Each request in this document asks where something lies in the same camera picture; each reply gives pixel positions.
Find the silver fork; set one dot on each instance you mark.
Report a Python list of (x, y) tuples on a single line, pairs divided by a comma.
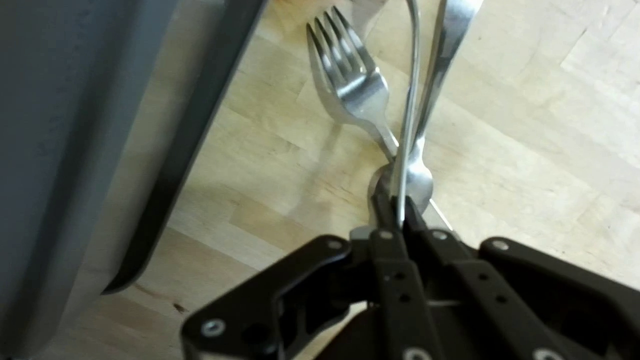
[(357, 92)]

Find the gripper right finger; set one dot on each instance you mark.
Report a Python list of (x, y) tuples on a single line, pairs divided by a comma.
[(550, 295)]

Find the silver spoon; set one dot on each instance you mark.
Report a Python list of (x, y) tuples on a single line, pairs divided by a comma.
[(410, 100), (447, 40)]

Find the grey dish rack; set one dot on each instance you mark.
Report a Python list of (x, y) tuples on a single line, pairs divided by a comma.
[(65, 150)]

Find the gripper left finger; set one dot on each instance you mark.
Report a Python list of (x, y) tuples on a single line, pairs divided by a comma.
[(300, 280)]

